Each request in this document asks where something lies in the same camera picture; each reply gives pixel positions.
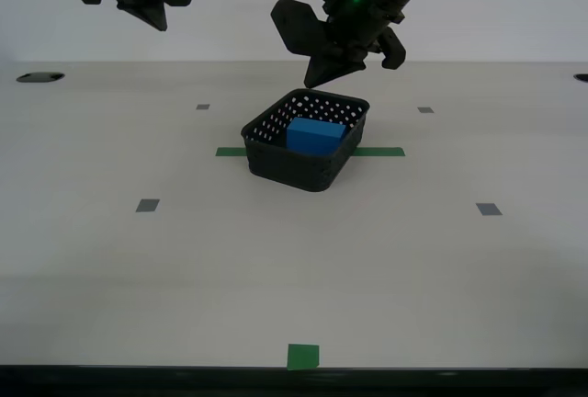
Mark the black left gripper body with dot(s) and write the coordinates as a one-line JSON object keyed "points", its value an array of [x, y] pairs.
{"points": [[358, 15]]}

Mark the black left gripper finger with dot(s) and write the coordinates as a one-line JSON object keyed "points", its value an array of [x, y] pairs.
{"points": [[394, 50], [298, 25]]}

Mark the blue block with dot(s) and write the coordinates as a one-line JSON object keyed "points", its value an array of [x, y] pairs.
{"points": [[312, 137]]}

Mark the black perforated plastic basket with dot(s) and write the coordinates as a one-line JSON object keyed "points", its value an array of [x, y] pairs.
{"points": [[294, 172]]}

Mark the square green tape piece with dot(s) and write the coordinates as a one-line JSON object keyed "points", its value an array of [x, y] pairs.
{"points": [[303, 357]]}

